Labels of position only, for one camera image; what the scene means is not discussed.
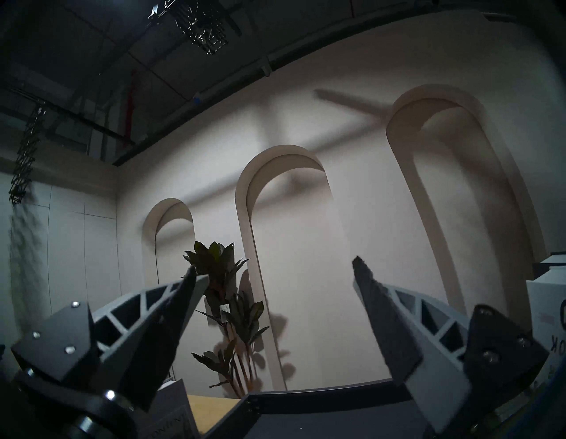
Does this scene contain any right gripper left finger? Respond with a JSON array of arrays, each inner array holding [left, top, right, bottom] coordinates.
[[11, 266, 210, 412]]

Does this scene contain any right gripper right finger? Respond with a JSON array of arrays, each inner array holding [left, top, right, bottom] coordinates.
[[352, 256, 549, 434]]

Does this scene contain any grey Discontent book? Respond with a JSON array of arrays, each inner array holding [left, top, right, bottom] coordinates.
[[148, 378, 199, 439]]

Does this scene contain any white Design Hotels yearbook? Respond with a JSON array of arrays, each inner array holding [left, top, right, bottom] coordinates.
[[526, 266, 566, 394]]

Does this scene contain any black Century book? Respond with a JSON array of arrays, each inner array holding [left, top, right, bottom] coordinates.
[[533, 252, 566, 280]]

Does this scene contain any light wooden display table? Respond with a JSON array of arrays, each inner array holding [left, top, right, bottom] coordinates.
[[187, 394, 241, 436]]

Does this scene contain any black metal shelf cart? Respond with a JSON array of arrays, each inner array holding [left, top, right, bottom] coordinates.
[[204, 378, 436, 439]]

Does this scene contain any tall green leafy plant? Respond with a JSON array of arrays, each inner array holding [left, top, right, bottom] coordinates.
[[184, 241, 271, 399]]

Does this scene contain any black hanging lattice truss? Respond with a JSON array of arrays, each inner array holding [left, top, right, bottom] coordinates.
[[8, 101, 47, 205]]

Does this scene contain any dark ceiling pipe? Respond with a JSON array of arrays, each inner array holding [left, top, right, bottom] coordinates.
[[113, 9, 500, 166]]

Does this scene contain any black ceiling light rig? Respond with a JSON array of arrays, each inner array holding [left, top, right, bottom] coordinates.
[[148, 0, 241, 56]]

